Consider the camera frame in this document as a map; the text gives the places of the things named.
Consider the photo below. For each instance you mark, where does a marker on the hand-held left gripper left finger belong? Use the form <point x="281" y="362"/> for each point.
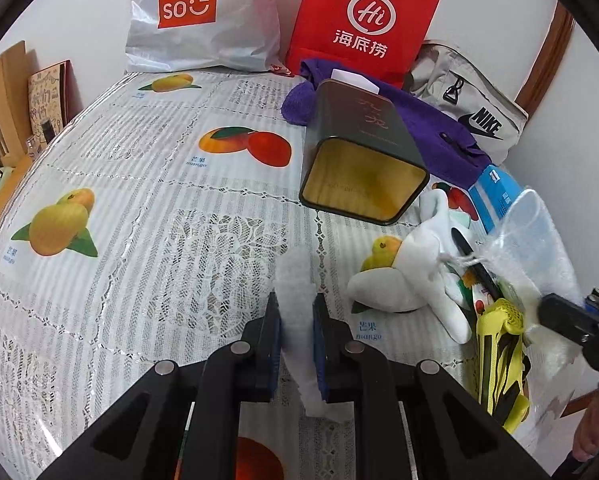
<point x="275" y="350"/>

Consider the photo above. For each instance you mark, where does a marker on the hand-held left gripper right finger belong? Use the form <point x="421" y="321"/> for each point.
<point x="320" y="350"/>

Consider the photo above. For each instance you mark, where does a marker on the purple towel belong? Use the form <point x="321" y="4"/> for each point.
<point x="429" y="125"/>

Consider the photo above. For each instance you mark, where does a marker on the person's right hand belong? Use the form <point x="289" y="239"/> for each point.
<point x="592" y="425"/>

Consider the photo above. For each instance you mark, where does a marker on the white fabric glove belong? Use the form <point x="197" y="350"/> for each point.
<point x="409" y="280"/>

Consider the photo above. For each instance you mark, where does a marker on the red paper bag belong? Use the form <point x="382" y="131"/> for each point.
<point x="364" y="15"/>

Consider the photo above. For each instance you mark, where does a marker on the blue packet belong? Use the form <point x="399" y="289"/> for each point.
<point x="494" y="195"/>

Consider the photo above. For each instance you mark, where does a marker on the small red white packet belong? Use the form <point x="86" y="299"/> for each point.
<point x="281" y="68"/>

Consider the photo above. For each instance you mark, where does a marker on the dark green tin box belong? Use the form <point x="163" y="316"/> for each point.
<point x="359" y="150"/>

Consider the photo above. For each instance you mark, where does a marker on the beige sling bag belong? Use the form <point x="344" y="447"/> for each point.
<point x="474" y="95"/>

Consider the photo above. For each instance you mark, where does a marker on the white plastic shopping bag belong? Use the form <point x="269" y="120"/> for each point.
<point x="204" y="15"/>

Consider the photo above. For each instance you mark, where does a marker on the wooden door frame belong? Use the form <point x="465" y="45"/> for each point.
<point x="547" y="45"/>

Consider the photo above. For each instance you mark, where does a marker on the pale green mesh scrubber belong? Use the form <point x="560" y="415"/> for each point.
<point x="462" y="215"/>

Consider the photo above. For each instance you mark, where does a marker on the white sponge block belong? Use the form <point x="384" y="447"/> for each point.
<point x="354" y="79"/>

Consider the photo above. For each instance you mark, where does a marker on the brown printed box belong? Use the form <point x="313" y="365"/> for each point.
<point x="49" y="100"/>

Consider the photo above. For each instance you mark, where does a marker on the yellow-green plastic net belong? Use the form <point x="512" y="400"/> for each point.
<point x="502" y="360"/>

